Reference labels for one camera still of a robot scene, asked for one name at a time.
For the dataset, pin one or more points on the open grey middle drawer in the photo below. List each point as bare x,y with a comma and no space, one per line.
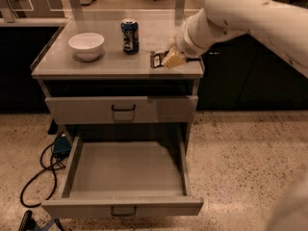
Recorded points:
151,175

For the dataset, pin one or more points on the black middle drawer handle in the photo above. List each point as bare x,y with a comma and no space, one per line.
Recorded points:
123,212

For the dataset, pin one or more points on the blue power adapter box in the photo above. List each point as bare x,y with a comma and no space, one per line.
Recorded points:
61,145

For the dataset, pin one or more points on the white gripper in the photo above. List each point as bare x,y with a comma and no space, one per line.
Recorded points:
183,44

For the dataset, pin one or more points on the black drawer handle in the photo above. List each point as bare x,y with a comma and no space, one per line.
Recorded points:
123,212
123,109

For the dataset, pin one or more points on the black top drawer handle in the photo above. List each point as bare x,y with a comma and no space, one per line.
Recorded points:
123,109

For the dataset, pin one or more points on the grey drawer cabinet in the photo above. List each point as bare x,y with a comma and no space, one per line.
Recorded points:
61,73

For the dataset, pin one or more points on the white ceramic bowl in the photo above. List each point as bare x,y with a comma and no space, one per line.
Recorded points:
87,46

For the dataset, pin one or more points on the dark blue snack bar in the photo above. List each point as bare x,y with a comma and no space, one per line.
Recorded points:
195,59

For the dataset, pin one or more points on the black rxbar chocolate bar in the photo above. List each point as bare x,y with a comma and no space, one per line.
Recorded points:
156,58

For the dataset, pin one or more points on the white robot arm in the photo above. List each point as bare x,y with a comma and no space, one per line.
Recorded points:
282,28

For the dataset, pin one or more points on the blue soda can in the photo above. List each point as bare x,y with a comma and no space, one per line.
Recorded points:
130,31

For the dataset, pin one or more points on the closed grey top drawer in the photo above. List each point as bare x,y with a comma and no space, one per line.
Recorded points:
97,109

